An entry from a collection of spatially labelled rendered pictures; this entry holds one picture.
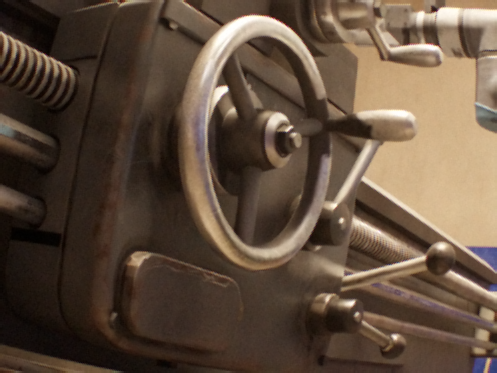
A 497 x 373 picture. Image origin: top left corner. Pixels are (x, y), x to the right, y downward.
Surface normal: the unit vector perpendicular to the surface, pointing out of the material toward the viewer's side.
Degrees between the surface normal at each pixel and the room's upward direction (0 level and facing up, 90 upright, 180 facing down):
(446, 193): 90
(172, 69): 90
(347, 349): 90
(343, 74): 90
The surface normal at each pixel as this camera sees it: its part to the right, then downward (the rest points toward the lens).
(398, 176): -0.52, -0.26
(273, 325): 0.84, 0.02
